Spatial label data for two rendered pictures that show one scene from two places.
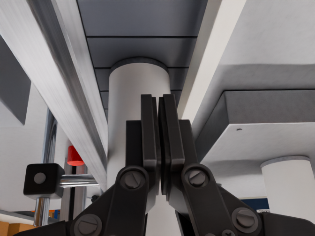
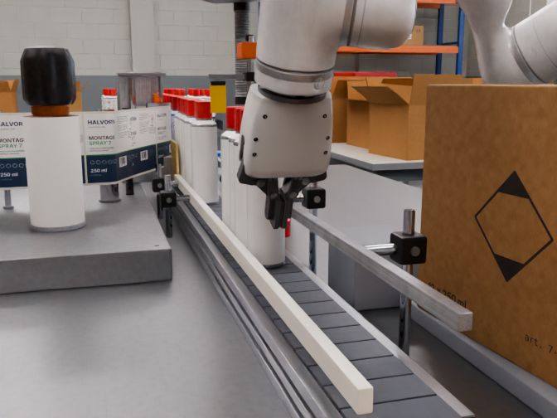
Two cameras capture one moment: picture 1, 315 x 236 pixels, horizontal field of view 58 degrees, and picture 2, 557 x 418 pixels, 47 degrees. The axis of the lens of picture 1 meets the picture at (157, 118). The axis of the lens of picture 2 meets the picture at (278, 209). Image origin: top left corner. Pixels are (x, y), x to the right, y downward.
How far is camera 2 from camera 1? 0.64 m
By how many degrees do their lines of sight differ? 23
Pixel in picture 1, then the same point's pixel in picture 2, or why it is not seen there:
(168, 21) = not seen: hidden behind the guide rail
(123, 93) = (279, 245)
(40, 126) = (319, 249)
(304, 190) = (54, 194)
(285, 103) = (116, 270)
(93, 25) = (300, 274)
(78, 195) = not seen: hidden behind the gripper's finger
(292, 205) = (69, 178)
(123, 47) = (282, 270)
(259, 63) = (159, 294)
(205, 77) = (243, 250)
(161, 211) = not seen: hidden behind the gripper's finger
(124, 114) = (278, 232)
